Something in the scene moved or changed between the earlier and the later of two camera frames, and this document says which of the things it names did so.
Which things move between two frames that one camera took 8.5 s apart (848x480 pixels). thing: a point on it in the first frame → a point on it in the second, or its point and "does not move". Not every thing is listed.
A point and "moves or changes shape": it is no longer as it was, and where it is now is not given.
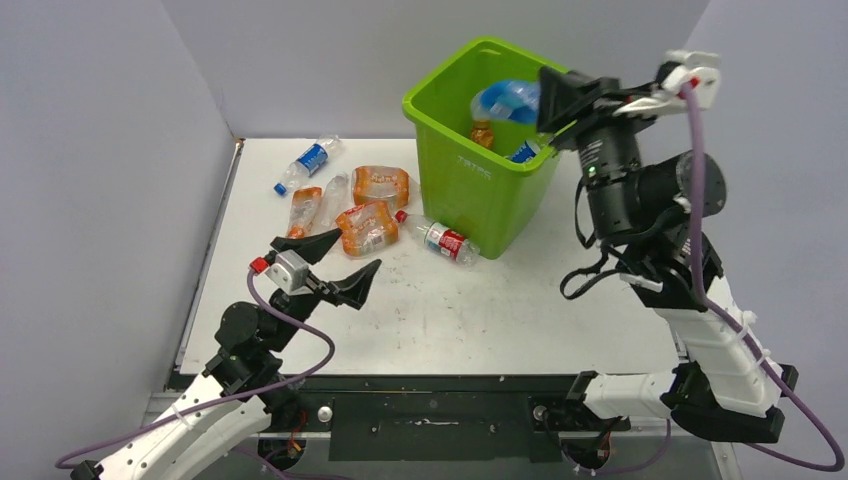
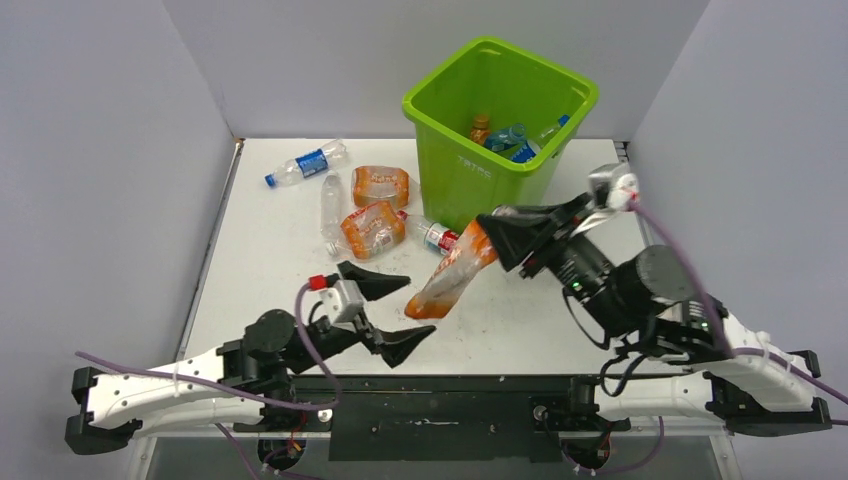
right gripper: [564, 97] → [544, 236]
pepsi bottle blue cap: [528, 150] does not move
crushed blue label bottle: [515, 100] → [501, 139]
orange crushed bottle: [369, 227] does not move
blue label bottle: [328, 146] moves or changes shape
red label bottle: [444, 241] does not move
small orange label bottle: [305, 204] → [470, 251]
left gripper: [351, 290] → [394, 344]
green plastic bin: [504, 206] does not move
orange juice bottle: [481, 132] does not move
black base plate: [432, 418] does not move
